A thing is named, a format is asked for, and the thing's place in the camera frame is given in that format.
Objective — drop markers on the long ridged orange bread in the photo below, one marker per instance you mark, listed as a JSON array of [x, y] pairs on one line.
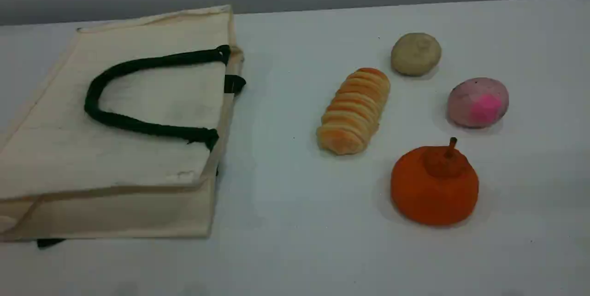
[[354, 111]]

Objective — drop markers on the orange pumpkin shaped bread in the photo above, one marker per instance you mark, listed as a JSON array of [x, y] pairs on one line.
[[433, 190]]

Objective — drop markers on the round beige bun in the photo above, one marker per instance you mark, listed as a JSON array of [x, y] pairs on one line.
[[415, 54]]

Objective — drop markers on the pink round toy fruit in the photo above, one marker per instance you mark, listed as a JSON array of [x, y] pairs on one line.
[[477, 102]]

